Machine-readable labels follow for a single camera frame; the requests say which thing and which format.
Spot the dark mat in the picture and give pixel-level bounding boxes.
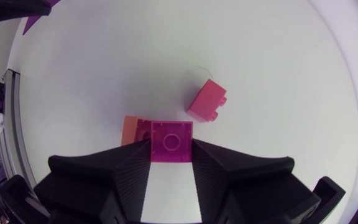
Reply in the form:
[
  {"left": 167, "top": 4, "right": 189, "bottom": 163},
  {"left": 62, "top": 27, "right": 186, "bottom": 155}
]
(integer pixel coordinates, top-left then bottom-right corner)
[{"left": 22, "top": 0, "right": 61, "bottom": 35}]

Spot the red toy brick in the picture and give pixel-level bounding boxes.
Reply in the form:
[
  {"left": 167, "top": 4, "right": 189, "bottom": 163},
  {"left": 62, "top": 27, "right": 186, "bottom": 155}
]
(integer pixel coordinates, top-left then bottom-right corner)
[{"left": 186, "top": 78, "right": 228, "bottom": 123}]

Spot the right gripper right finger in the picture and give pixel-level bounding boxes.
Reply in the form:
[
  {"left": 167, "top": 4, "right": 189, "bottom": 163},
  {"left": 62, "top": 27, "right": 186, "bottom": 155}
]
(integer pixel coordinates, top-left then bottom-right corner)
[{"left": 191, "top": 138, "right": 321, "bottom": 224}]

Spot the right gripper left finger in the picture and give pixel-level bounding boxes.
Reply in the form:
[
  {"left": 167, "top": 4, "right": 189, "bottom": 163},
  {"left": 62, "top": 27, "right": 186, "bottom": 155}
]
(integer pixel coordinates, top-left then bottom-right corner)
[{"left": 34, "top": 138, "right": 152, "bottom": 224}]

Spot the orange toy brick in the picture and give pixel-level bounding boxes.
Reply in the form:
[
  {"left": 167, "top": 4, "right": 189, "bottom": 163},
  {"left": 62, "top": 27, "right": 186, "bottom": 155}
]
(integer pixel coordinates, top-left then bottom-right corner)
[{"left": 121, "top": 115, "right": 152, "bottom": 147}]

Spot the magenta toy brick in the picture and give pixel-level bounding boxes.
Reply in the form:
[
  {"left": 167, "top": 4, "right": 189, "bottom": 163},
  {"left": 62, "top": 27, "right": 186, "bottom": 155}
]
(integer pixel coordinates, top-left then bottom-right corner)
[{"left": 150, "top": 120, "right": 194, "bottom": 164}]

